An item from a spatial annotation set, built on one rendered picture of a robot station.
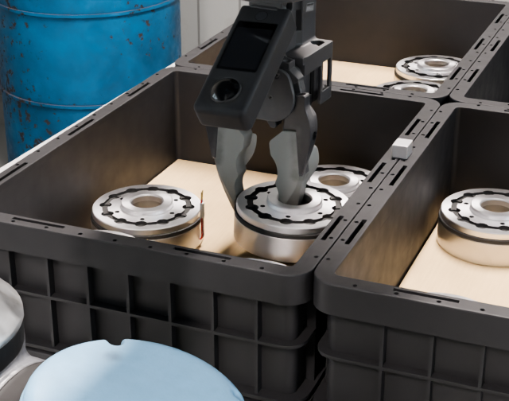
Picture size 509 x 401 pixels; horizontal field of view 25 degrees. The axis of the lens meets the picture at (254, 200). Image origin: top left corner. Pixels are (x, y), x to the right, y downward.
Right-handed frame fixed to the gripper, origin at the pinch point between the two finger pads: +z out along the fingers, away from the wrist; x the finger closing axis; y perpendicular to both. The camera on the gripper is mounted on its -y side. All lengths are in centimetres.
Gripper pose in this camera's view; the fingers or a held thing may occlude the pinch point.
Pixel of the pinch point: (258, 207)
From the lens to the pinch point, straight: 101.9
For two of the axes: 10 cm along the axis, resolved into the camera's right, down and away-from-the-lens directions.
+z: 0.0, 9.1, 4.1
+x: -8.9, -1.9, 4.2
